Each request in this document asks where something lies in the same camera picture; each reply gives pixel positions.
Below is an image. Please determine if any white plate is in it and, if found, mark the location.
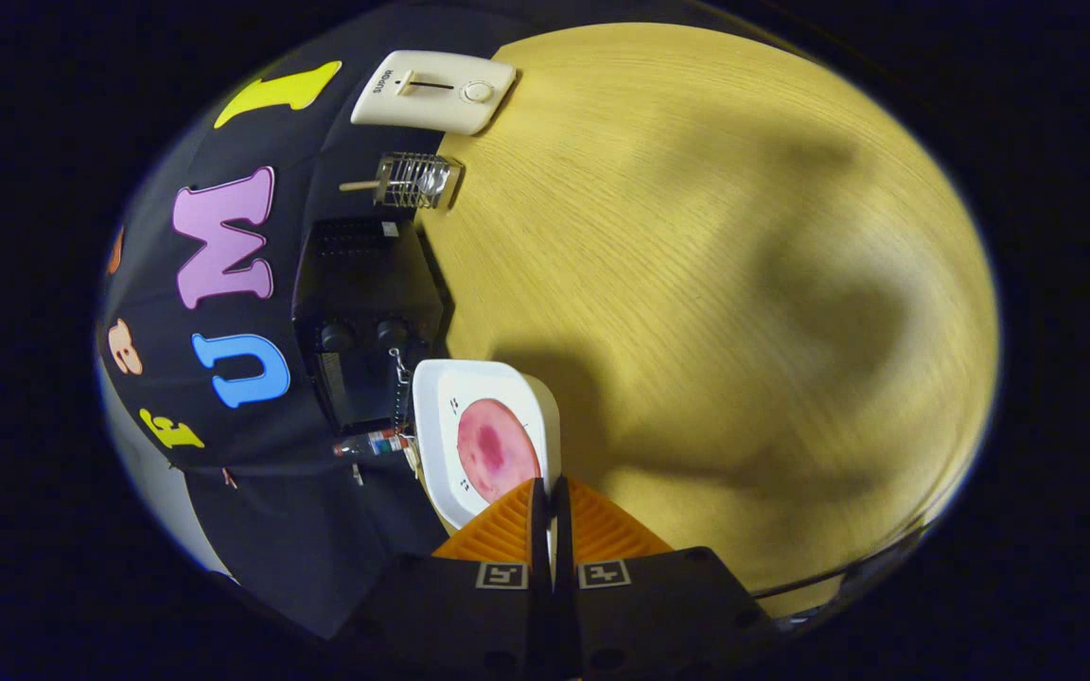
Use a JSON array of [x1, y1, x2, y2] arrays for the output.
[[411, 358, 562, 531]]

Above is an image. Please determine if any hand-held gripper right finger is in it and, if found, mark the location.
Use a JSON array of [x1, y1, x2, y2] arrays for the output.
[[550, 476, 782, 681]]

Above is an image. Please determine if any clear plastic water bottle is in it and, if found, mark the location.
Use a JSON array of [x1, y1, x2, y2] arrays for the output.
[[332, 428, 411, 460]]

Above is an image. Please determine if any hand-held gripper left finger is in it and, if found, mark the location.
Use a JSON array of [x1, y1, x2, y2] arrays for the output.
[[323, 478, 551, 681]]

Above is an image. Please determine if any black backdrop cloth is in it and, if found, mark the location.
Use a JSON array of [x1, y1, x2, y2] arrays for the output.
[[96, 0, 508, 639]]

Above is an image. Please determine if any black toaster oven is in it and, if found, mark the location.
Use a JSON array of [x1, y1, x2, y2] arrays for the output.
[[292, 218, 447, 436]]

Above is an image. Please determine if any white bread toaster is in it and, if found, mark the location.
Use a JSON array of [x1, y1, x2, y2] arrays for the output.
[[350, 50, 518, 136]]

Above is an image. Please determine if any wire rack with wooden handle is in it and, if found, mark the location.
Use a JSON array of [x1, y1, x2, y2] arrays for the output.
[[339, 151, 464, 211]]

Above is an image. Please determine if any pink ham slice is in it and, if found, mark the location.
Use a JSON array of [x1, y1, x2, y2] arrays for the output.
[[456, 398, 542, 504]]

